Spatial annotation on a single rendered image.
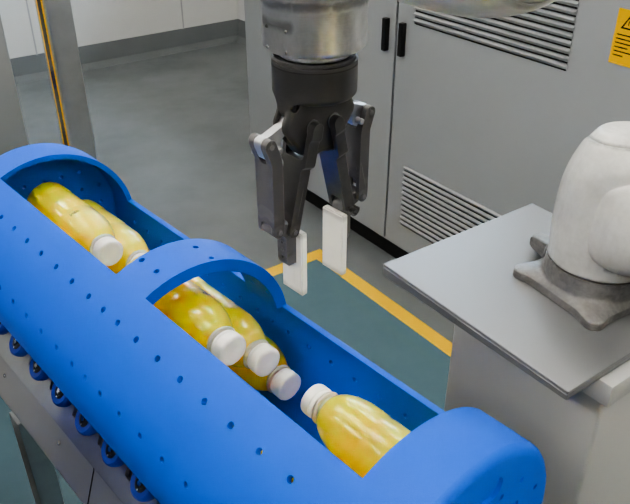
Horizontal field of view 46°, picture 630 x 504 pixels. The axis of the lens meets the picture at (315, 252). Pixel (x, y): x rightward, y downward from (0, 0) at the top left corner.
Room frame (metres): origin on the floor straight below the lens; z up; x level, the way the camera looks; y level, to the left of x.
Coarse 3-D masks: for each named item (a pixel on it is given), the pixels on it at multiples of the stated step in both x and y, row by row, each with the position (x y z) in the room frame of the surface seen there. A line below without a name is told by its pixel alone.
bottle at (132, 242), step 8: (88, 200) 1.05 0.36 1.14; (96, 208) 1.02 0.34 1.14; (104, 208) 1.04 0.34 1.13; (104, 216) 1.00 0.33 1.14; (112, 216) 1.00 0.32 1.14; (112, 224) 0.97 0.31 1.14; (120, 224) 0.98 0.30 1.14; (120, 232) 0.95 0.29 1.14; (128, 232) 0.95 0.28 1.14; (136, 232) 0.97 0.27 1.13; (120, 240) 0.93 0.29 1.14; (128, 240) 0.94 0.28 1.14; (136, 240) 0.94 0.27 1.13; (128, 248) 0.92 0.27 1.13; (136, 248) 0.93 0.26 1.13; (144, 248) 0.94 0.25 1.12; (128, 256) 0.92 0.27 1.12; (120, 264) 0.91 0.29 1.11
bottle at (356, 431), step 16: (320, 400) 0.61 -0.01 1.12; (336, 400) 0.60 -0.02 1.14; (352, 400) 0.59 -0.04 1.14; (320, 416) 0.59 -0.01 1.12; (336, 416) 0.57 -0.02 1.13; (352, 416) 0.57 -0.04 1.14; (368, 416) 0.57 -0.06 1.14; (384, 416) 0.57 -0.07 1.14; (320, 432) 0.58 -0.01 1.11; (336, 432) 0.56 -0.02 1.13; (352, 432) 0.55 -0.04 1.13; (368, 432) 0.55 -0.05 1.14; (384, 432) 0.54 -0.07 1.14; (400, 432) 0.54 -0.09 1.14; (336, 448) 0.55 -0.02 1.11; (352, 448) 0.54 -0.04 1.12; (368, 448) 0.53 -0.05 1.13; (384, 448) 0.52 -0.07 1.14; (352, 464) 0.53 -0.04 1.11; (368, 464) 0.52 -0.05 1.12
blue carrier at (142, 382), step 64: (0, 192) 0.94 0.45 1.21; (128, 192) 1.10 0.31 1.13; (0, 256) 0.84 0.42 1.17; (64, 256) 0.77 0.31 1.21; (192, 256) 0.73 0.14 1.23; (0, 320) 0.83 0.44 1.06; (64, 320) 0.70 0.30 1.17; (128, 320) 0.65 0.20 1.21; (256, 320) 0.84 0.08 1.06; (64, 384) 0.67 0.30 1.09; (128, 384) 0.59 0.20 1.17; (192, 384) 0.55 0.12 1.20; (384, 384) 0.66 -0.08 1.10; (128, 448) 0.56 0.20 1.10; (192, 448) 0.50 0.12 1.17; (256, 448) 0.47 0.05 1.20; (320, 448) 0.45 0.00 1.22; (448, 448) 0.43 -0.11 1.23; (512, 448) 0.45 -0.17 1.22
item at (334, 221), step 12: (324, 216) 0.65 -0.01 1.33; (336, 216) 0.64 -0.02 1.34; (324, 228) 0.65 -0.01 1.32; (336, 228) 0.64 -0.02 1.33; (324, 240) 0.65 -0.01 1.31; (336, 240) 0.64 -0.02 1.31; (324, 252) 0.65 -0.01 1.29; (336, 252) 0.64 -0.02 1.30; (324, 264) 0.65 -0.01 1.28; (336, 264) 0.64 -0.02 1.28
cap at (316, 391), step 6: (318, 384) 0.63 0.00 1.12; (312, 390) 0.62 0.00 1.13; (318, 390) 0.62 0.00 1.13; (324, 390) 0.62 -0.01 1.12; (330, 390) 0.63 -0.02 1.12; (306, 396) 0.62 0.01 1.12; (312, 396) 0.62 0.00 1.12; (318, 396) 0.61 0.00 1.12; (306, 402) 0.61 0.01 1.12; (312, 402) 0.61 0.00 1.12; (306, 408) 0.61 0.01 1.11; (312, 408) 0.61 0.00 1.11; (306, 414) 0.61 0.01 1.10
